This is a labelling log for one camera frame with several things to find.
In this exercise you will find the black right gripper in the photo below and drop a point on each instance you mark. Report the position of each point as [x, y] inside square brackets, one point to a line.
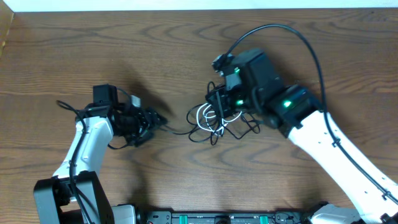
[218, 99]

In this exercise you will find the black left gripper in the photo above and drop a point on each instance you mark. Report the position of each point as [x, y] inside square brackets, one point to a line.
[148, 122]

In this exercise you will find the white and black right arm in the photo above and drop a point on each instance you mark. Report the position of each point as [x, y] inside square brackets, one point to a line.
[252, 85]

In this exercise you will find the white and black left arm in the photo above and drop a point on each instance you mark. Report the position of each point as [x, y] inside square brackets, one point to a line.
[74, 193]

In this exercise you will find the brown cardboard panel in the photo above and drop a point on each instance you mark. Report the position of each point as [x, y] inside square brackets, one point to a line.
[6, 18]

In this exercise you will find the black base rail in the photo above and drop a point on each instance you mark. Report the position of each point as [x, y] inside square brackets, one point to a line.
[217, 217]

